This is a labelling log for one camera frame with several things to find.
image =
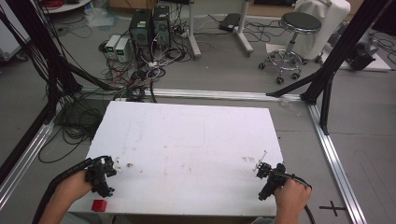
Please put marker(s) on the slim black computer tower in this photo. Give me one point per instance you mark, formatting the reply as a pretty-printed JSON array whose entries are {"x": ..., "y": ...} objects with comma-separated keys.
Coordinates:
[{"x": 162, "y": 26}]

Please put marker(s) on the black frame post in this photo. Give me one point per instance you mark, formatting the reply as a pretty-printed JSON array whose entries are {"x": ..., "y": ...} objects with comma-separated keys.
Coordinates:
[
  {"x": 34, "y": 34},
  {"x": 348, "y": 43}
]

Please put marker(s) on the white power strip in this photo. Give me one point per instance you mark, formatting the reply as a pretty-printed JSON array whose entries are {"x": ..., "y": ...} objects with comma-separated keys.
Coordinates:
[{"x": 153, "y": 64}]

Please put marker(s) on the black machine on board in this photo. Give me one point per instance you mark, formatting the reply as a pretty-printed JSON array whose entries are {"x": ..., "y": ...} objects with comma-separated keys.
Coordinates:
[{"x": 361, "y": 59}]

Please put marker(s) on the grey case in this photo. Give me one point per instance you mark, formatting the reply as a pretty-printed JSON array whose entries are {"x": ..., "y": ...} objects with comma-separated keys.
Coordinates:
[{"x": 11, "y": 40}]

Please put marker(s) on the large black computer tower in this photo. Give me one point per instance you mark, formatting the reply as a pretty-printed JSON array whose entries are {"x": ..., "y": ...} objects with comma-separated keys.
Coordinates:
[{"x": 140, "y": 32}]

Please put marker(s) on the black frame brace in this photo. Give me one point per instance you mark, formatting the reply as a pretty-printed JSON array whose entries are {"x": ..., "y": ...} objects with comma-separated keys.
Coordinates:
[
  {"x": 23, "y": 146},
  {"x": 327, "y": 102}
]

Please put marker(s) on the white floor board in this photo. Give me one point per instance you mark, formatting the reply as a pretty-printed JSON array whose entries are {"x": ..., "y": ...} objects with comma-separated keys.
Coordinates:
[{"x": 381, "y": 63}]

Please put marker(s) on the thin white stick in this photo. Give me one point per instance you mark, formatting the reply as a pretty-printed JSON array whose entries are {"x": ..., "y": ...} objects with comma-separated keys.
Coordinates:
[{"x": 260, "y": 160}]

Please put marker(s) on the aluminium floor rail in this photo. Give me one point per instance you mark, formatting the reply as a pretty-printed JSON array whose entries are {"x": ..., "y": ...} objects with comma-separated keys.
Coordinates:
[
  {"x": 218, "y": 94},
  {"x": 337, "y": 168},
  {"x": 21, "y": 168}
]

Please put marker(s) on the flat black box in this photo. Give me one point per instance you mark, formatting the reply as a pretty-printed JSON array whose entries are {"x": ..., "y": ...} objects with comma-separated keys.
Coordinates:
[{"x": 229, "y": 22}]

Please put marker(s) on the round black stool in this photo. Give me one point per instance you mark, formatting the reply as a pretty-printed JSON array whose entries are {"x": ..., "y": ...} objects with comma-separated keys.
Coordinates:
[{"x": 300, "y": 23}]

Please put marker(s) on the red cube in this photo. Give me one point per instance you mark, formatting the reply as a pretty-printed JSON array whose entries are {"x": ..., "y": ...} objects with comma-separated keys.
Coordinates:
[{"x": 99, "y": 205}]

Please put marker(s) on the person's left hand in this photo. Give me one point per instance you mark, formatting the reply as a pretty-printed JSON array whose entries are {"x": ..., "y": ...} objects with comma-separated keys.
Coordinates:
[{"x": 74, "y": 186}]

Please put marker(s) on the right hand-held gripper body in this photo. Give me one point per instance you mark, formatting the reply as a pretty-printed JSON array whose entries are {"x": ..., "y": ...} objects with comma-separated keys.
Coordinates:
[{"x": 273, "y": 183}]

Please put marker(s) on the white power supply unit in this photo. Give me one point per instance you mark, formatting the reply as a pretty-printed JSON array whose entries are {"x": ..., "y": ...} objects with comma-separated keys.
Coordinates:
[
  {"x": 122, "y": 49},
  {"x": 111, "y": 46}
]

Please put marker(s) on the person's right hand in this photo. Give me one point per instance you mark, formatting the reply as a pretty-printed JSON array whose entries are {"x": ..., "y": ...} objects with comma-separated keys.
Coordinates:
[{"x": 292, "y": 196}]

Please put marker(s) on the clear plastic bag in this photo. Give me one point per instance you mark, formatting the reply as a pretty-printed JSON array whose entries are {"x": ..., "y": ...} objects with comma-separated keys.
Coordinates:
[{"x": 101, "y": 17}]

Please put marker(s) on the round white table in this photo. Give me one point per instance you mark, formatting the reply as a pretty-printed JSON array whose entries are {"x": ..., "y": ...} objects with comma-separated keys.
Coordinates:
[{"x": 70, "y": 6}]

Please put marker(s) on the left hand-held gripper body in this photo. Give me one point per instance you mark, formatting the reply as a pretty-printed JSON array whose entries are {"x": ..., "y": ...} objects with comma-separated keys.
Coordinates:
[{"x": 99, "y": 179}]

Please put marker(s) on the white desk leg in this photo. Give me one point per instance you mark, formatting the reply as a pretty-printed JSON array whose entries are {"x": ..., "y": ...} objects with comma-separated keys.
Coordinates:
[
  {"x": 244, "y": 34},
  {"x": 193, "y": 34}
]

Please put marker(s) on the white cloth cover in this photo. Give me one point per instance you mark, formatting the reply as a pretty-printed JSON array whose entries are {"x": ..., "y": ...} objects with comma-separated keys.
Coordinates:
[{"x": 333, "y": 21}]

